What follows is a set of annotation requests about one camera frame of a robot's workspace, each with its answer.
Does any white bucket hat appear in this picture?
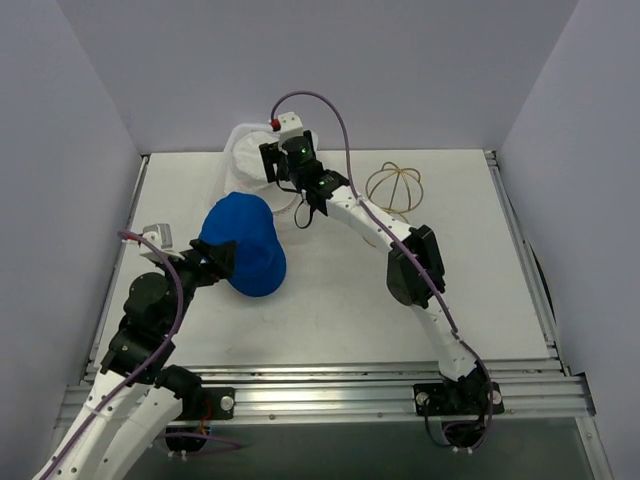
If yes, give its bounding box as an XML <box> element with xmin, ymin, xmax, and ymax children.
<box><xmin>224</xmin><ymin>131</ymin><xmax>296</xmax><ymax>214</ymax></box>

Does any aluminium mounting rail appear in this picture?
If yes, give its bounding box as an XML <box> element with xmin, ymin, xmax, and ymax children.
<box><xmin>196</xmin><ymin>359</ymin><xmax>595</xmax><ymax>425</ymax></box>

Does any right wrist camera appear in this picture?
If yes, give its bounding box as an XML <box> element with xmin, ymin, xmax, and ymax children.
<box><xmin>270</xmin><ymin>112</ymin><xmax>304</xmax><ymax>142</ymax></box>

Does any white plastic basket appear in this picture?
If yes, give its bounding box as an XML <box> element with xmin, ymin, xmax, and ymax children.
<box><xmin>209</xmin><ymin>123</ymin><xmax>299</xmax><ymax>216</ymax></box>

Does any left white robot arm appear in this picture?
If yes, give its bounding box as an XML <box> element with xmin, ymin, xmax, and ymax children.
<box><xmin>35</xmin><ymin>231</ymin><xmax>237</xmax><ymax>479</ymax></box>

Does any blue baseball cap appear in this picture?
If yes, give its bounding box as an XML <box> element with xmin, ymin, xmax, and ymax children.
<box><xmin>199</xmin><ymin>192</ymin><xmax>287</xmax><ymax>297</ymax></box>

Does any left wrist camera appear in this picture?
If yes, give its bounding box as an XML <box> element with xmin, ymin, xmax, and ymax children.
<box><xmin>139</xmin><ymin>223</ymin><xmax>184</xmax><ymax>262</ymax></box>

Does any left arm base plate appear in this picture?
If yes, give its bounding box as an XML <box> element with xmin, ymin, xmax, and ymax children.
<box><xmin>186</xmin><ymin>386</ymin><xmax>236</xmax><ymax>422</ymax></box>

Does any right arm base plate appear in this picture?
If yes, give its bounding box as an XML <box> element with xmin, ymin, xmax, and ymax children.
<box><xmin>412</xmin><ymin>382</ymin><xmax>505</xmax><ymax>417</ymax></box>

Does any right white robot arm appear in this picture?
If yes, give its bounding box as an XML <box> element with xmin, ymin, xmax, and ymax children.
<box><xmin>259</xmin><ymin>131</ymin><xmax>492</xmax><ymax>413</ymax></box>

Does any gold wire hat stand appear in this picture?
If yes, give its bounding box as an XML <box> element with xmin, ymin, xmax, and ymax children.
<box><xmin>365</xmin><ymin>161</ymin><xmax>425</xmax><ymax>223</ymax></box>

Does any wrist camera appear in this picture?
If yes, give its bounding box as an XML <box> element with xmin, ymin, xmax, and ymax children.
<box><xmin>270</xmin><ymin>112</ymin><xmax>304</xmax><ymax>142</ymax></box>
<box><xmin>139</xmin><ymin>223</ymin><xmax>184</xmax><ymax>262</ymax></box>

